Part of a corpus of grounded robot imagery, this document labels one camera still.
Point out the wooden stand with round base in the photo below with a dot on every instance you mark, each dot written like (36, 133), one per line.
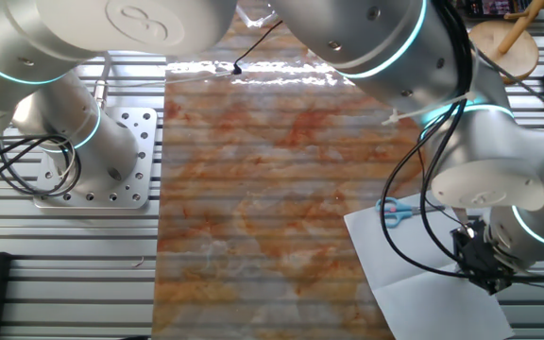
(513, 56)

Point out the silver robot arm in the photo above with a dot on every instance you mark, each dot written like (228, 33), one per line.
(111, 23)

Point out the clear plastic box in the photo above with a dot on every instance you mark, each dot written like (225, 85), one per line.
(258, 21)

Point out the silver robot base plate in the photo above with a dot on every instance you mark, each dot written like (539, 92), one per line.
(147, 141)

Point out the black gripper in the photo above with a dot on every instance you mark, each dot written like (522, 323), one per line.
(484, 257)

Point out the white paper sheet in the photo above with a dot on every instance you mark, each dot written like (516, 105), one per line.
(418, 302)

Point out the orange marble pattern mat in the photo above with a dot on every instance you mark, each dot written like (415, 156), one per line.
(253, 189)

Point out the dark printed box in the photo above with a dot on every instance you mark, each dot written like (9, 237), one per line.
(494, 7)

